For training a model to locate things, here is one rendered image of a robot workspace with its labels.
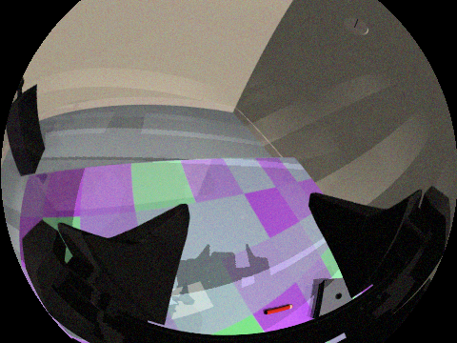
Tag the red peg with white band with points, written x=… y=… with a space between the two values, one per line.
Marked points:
x=276 y=310

